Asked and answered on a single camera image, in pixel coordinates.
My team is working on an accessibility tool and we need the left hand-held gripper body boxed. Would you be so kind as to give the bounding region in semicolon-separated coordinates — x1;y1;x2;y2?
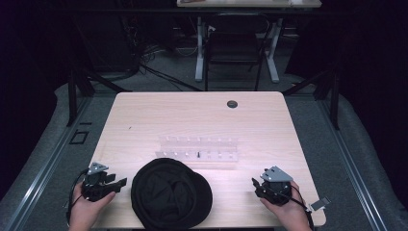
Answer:
81;162;110;203

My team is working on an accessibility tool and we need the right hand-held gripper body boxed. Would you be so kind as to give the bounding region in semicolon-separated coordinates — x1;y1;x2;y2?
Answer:
255;165;294;207

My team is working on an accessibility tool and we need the black hat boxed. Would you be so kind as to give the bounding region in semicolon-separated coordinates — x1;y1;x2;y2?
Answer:
130;157;214;231

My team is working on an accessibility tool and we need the clear acrylic rack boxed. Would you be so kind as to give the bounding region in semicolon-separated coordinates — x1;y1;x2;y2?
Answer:
155;135;241;163

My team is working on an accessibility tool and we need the person's left hand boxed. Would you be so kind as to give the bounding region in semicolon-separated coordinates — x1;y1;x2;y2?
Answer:
68;182;116;231

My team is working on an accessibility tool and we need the person's right hand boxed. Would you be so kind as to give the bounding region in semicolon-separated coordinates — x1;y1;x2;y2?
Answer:
259;180;313;231

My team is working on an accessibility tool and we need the black metal stand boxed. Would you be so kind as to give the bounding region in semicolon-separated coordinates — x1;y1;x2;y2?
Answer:
281;66;342;131
64;62;133;128

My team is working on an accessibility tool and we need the wooden table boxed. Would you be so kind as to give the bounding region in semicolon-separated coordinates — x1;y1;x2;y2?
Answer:
86;90;327;231

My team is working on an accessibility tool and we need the black folding chair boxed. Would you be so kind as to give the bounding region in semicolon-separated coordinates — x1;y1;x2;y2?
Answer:
203;13;271;92

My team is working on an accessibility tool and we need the white-legged wooden desk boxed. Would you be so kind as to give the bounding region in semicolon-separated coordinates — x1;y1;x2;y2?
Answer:
175;0;323;84

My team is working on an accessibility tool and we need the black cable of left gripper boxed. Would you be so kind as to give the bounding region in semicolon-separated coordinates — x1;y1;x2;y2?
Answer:
65;167;90;226

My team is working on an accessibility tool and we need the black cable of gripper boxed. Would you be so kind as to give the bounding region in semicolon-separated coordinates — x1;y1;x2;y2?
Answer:
290;183;316;231
65;167;90;226

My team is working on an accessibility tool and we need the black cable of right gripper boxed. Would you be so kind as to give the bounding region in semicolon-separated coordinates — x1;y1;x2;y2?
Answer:
290;183;316;231

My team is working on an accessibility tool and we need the black floor cable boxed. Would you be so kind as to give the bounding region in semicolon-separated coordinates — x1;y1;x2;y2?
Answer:
138;62;204;93

